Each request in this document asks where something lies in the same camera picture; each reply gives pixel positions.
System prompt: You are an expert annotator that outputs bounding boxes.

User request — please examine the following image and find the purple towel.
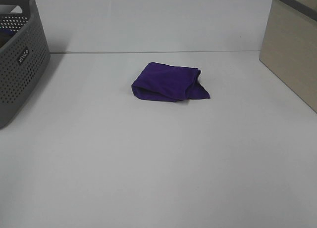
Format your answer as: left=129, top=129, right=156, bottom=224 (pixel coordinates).
left=131, top=62, right=210, bottom=102

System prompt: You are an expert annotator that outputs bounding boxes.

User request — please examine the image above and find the grey perforated basket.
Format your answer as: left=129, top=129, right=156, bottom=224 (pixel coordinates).
left=0, top=0, right=51, bottom=128

